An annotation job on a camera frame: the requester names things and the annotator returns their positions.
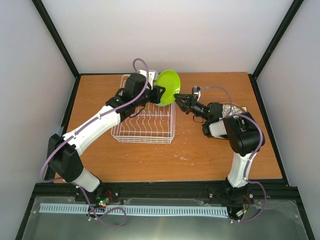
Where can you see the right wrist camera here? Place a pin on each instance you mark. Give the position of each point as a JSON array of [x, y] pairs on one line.
[[196, 91]]

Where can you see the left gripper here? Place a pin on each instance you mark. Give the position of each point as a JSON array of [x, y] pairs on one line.
[[159, 91]]

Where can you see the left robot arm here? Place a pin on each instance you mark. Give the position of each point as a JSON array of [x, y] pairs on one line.
[[64, 152]]

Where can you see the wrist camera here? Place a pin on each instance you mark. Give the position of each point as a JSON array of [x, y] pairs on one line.
[[196, 91], [152, 75]]

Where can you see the metal floor sheet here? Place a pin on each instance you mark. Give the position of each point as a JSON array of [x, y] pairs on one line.
[[264, 220]]

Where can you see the left black frame post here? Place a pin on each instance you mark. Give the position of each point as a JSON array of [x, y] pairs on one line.
[[43, 13]]

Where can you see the black frame post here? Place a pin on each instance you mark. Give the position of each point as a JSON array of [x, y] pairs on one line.
[[43, 13], [285, 23]]

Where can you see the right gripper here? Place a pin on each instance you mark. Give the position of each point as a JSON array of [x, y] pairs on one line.
[[186, 107]]

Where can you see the orange rimmed floral plate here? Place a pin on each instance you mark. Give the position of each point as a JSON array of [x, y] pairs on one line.
[[228, 110]]

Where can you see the white square plate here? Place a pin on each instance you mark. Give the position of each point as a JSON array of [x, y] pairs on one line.
[[243, 109]]

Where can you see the light blue cable duct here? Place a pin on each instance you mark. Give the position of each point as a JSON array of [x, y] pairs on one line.
[[138, 210]]

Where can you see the white wire dish rack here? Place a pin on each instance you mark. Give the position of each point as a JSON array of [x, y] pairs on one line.
[[150, 124]]

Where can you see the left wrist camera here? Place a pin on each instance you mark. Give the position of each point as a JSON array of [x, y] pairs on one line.
[[152, 75]]

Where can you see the light green floral bowl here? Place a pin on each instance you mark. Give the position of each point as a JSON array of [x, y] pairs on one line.
[[161, 104]]

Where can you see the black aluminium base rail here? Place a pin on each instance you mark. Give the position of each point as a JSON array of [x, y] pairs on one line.
[[213, 192]]

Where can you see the lime green plate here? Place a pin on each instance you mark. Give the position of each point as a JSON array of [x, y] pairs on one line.
[[171, 81]]

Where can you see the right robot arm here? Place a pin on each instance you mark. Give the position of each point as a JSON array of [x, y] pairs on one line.
[[240, 129]]

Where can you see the right black frame post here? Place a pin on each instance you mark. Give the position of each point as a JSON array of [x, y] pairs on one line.
[[285, 23]]

